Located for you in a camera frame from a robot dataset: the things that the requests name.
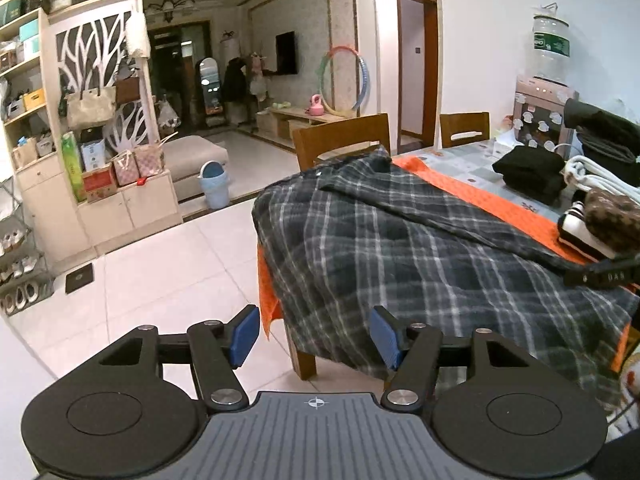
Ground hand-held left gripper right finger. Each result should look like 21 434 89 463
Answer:
369 305 534 414

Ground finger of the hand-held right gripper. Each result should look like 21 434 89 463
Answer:
564 265 602 289

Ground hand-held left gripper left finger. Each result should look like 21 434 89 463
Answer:
92 304 262 413

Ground grey plaid shirt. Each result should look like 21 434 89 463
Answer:
251 146 640 406

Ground pink hanging clothes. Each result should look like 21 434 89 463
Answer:
250 52 269 102

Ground striped folded sweater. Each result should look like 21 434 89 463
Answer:
556 201 618 263

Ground brown patterned knitted sweater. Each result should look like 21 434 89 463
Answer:
582 190 640 259

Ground wooden table leg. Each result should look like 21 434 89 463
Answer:
284 305 319 381

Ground white folded sweatshirt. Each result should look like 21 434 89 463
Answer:
560 155 640 195

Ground spotted white fleece blanket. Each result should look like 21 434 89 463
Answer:
605 352 640 436

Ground orange flower-print mat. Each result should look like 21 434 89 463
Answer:
257 154 640 376

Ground black folded sweater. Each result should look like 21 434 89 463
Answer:
492 146 568 206

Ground blue trash bin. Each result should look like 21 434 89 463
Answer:
196 161 231 210

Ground white tissue box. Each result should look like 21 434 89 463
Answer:
492 132 518 157

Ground dark grey folded jacket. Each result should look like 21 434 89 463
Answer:
563 99 640 166

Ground checked floral tablecloth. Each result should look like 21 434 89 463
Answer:
400 137 576 221

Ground pink water dispenser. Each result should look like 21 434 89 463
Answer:
512 75 581 153

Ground white storage shelf unit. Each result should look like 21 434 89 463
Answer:
40 0 184 257

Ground black floor scale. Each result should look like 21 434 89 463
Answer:
65 265 96 295

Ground beige sofa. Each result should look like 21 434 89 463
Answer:
162 135 230 202

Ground wooden chair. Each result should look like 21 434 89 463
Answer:
439 111 491 150
292 113 392 173

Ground pink checkered bag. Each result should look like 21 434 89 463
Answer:
111 150 141 188
135 142 166 177

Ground red cardboard box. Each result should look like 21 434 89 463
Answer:
82 165 118 204

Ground low light wood cabinet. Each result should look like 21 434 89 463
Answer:
255 105 361 148

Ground rows of light shoes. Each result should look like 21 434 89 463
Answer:
0 227 51 313

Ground white open shelf unit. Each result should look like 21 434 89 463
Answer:
0 0 96 263

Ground white cardboard box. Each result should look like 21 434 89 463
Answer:
80 139 107 171

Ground clear water bottle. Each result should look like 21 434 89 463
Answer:
531 2 572 86

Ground tall green package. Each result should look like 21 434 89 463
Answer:
61 131 87 203

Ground standing mirror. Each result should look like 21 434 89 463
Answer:
195 57 226 128

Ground black hanging coat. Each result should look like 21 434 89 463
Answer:
222 57 249 104

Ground metal shoe rack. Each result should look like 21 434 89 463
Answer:
0 175 56 318

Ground colourful hula hoop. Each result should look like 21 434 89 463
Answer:
319 46 368 116

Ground brown handbag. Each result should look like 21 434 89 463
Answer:
115 76 142 105

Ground beige handbag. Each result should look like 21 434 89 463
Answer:
66 87 117 131

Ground dark balcony glass door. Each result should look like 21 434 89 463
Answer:
147 20 211 127

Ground white fluffy duster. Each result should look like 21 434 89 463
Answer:
125 12 152 61

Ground teal storage box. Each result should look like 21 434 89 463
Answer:
19 19 41 61

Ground dark green storage box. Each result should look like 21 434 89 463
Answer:
0 0 28 24

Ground wooden door frame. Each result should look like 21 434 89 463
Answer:
396 0 440 153

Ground wall-mounted television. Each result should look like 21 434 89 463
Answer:
275 31 299 76

